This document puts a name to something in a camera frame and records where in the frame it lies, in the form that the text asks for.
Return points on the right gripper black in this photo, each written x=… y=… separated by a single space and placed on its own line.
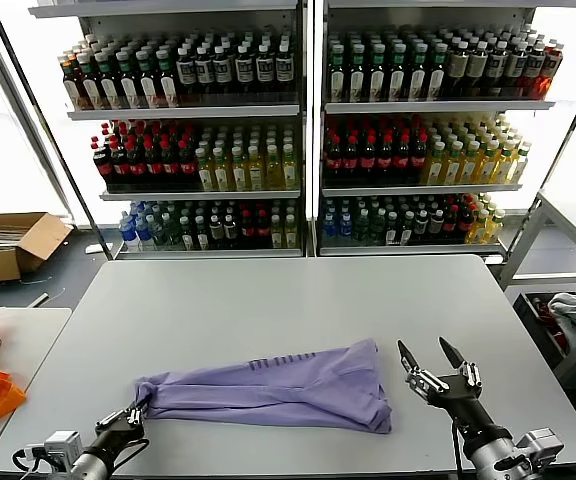
x=460 y=405

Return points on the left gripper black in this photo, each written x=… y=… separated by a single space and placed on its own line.
x=118 y=439

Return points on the purple t-shirt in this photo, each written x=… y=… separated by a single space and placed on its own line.
x=278 y=390

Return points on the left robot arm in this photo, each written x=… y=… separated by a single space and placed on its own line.
x=93 y=467

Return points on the black plastic crate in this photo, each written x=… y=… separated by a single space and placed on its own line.
x=533 y=320

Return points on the red garment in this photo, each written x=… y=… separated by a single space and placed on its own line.
x=548 y=312

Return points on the short white strip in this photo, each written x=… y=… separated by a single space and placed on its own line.
x=38 y=298

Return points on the yellow juice bottle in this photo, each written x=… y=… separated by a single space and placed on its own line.
x=273 y=172
x=221 y=175
x=504 y=169
x=290 y=172
x=479 y=229
x=469 y=169
x=434 y=170
x=495 y=227
x=255 y=172
x=238 y=175
x=452 y=170
x=519 y=169
x=488 y=169
x=205 y=175

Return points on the dark drink bottle white cap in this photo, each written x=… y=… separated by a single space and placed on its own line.
x=230 y=230
x=408 y=227
x=216 y=230
x=437 y=222
x=422 y=222
x=187 y=237
x=201 y=235

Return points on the red cap cola bottle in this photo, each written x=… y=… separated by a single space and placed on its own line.
x=465 y=222
x=247 y=232
x=334 y=160
x=102 y=167
x=368 y=160
x=135 y=167
x=403 y=159
x=153 y=167
x=169 y=167
x=450 y=222
x=118 y=167
x=419 y=159
x=351 y=160
x=187 y=167
x=385 y=160
x=263 y=231

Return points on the green tinted water bottle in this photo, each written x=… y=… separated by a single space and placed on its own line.
x=391 y=230
x=173 y=232
x=377 y=227
x=159 y=232
x=362 y=227

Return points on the small white floor plate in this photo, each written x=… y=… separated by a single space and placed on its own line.
x=95 y=248

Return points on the blue water bottle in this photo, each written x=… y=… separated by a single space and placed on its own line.
x=127 y=234
x=329 y=227
x=345 y=227
x=143 y=234

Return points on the open cardboard box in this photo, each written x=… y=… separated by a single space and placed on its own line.
x=43 y=240

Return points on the pale green juice bottle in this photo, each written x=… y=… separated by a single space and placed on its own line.
x=291 y=234
x=278 y=235

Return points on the white metal beverage shelf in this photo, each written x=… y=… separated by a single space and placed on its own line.
x=438 y=106
x=183 y=112

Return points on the white vertical light strip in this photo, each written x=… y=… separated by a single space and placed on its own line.
x=311 y=125

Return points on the green label tea bottle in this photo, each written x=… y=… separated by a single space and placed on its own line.
x=398 y=79
x=90 y=90
x=358 y=80
x=167 y=90
x=418 y=78
x=378 y=79
x=337 y=80
x=437 y=77
x=109 y=90
x=147 y=90
x=128 y=90

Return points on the beige label dark bottle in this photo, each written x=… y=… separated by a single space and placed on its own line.
x=477 y=65
x=458 y=65

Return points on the grey label dark bottle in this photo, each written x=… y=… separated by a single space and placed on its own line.
x=534 y=66
x=497 y=65
x=516 y=65

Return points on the orange red tea bottle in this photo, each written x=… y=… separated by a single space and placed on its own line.
x=550 y=67
x=72 y=90

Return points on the black white label bottle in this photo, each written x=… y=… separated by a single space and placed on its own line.
x=186 y=70
x=223 y=69
x=264 y=67
x=243 y=68
x=204 y=69
x=283 y=67

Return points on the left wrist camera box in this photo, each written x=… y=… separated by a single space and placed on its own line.
x=63 y=445

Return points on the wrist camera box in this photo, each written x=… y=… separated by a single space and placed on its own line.
x=538 y=442
x=63 y=445

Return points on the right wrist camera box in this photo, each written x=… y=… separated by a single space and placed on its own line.
x=538 y=442

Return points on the grey metal frame table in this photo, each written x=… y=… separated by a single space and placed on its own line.
x=524 y=245

